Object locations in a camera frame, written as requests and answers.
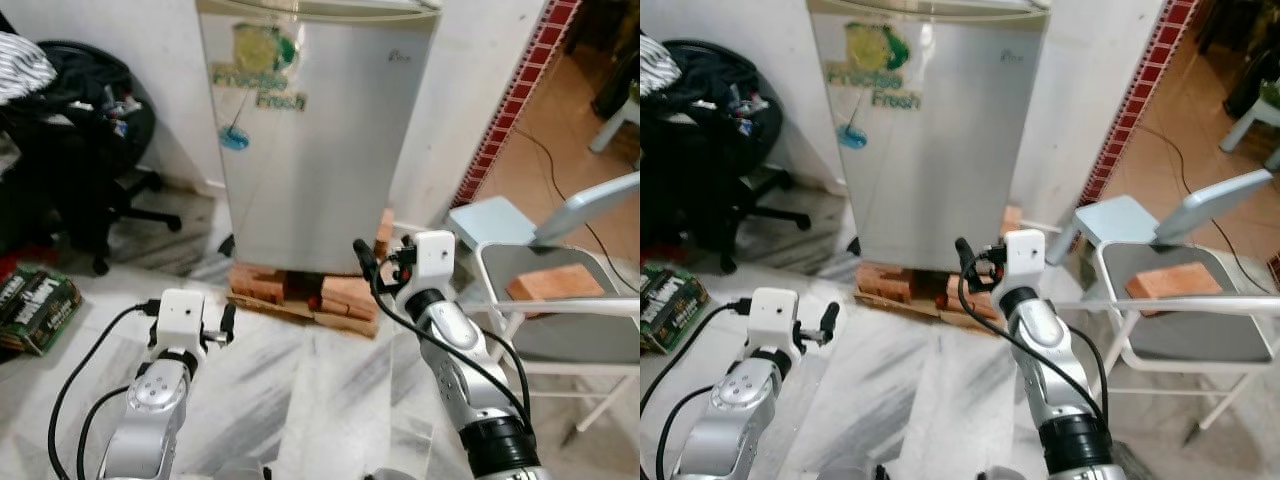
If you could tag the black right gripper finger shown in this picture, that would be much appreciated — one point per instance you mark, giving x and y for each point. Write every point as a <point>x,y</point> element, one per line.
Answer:
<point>966,255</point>
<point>367,260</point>

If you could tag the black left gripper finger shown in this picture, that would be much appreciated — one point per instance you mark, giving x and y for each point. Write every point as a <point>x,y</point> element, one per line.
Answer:
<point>830,318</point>
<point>229,322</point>

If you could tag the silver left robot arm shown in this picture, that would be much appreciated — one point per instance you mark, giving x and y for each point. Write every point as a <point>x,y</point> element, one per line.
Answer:
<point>150,410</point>
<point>730,410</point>

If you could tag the silver mini fridge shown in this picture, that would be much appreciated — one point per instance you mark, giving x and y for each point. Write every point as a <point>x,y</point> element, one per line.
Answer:
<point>320,170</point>
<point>935,170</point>

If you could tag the red brick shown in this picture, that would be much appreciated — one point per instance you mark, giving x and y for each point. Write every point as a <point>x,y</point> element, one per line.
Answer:
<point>885,280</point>
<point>555,283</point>
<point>257,283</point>
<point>1173,281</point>
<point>348,297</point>
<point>965,293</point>

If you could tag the grey left robot leg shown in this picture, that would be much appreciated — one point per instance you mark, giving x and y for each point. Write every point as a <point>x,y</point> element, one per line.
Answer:
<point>848,470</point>
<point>243,470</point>

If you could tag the grey robot leg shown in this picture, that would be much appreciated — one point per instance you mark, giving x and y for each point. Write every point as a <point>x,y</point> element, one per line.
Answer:
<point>243,470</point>
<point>392,475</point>
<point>848,470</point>
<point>997,474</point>

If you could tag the green printed carton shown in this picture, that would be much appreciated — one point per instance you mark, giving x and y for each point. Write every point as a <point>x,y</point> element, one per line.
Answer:
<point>35,310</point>
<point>670,305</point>

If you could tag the grey metal folding chair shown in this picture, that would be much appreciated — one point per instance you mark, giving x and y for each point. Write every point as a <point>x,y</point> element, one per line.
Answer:
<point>570,335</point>
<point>1190,335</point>

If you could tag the grey right robot leg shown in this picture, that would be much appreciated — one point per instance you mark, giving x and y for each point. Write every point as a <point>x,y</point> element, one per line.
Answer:
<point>997,474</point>
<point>392,475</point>

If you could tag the black office chair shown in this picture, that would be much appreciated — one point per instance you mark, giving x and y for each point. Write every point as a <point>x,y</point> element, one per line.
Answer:
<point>85,120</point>
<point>710,120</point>

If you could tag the white plastic chair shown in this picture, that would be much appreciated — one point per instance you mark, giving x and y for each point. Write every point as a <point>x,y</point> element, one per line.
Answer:
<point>1255,115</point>
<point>615,120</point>

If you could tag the black white striped cloth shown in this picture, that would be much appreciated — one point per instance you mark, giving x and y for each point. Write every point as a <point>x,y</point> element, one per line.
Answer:
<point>22,68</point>
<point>655,65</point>

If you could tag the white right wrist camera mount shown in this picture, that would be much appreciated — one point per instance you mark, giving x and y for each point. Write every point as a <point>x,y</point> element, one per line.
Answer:
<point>1024,255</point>
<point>432,258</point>

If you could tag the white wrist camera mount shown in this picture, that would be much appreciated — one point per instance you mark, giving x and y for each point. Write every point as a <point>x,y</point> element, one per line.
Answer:
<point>772,315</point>
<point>180,318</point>
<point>432,258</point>
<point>1024,255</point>

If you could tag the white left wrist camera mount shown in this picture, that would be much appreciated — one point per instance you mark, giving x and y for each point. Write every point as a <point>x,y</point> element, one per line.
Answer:
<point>180,318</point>
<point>772,315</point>

